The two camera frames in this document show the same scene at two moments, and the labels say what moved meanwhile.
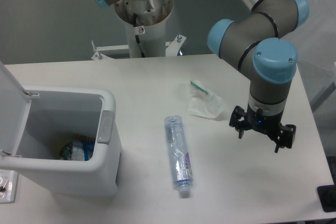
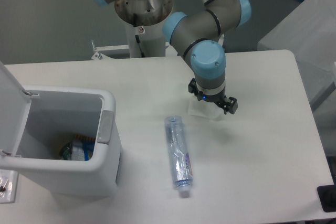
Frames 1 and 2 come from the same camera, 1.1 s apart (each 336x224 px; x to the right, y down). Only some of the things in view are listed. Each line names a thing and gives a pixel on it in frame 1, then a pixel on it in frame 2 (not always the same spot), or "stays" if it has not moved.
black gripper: (258, 120) to (228, 105)
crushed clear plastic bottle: (182, 171) stays
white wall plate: (9, 182) stays
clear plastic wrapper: (202, 103) stays
